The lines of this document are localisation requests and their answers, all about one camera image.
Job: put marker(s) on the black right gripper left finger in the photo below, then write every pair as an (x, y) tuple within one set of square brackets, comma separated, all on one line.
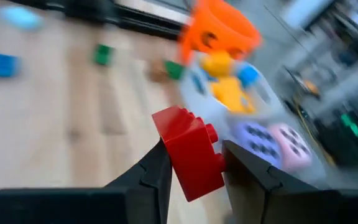
[(120, 205)]

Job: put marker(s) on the translucent white plastic bin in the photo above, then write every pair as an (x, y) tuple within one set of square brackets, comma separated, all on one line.
[(319, 174)]

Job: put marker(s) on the mint blue toy brick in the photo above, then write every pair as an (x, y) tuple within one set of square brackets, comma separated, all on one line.
[(20, 18)]

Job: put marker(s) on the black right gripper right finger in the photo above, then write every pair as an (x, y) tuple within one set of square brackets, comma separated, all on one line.
[(291, 205)]

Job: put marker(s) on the yellow long hollow block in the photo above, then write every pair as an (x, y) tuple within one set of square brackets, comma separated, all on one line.
[(232, 95)]

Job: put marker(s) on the opaque white plastic bin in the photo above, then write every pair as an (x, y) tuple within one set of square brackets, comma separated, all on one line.
[(207, 105)]

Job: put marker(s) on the green toy brick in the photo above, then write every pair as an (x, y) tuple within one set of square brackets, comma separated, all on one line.
[(174, 70), (103, 54)]

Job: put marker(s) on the black aluminium rig frame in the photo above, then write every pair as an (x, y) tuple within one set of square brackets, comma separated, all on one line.
[(135, 21)]

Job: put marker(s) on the pink foam die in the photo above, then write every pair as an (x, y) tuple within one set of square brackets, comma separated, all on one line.
[(294, 149)]

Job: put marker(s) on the small red studded brick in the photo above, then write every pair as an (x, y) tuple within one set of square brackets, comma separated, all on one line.
[(191, 155)]

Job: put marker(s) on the large blue studded block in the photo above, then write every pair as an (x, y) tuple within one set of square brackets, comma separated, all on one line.
[(249, 74)]

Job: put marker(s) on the orange pumpkin face bucket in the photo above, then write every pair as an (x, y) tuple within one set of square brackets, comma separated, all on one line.
[(222, 28)]

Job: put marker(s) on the yellow rounded block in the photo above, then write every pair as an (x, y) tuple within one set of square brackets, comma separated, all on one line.
[(217, 63)]

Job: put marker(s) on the brown cylinder toy block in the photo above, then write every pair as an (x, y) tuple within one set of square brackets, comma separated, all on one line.
[(156, 71)]

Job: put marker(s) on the purple foam die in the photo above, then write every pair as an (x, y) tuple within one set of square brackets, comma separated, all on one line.
[(256, 143)]

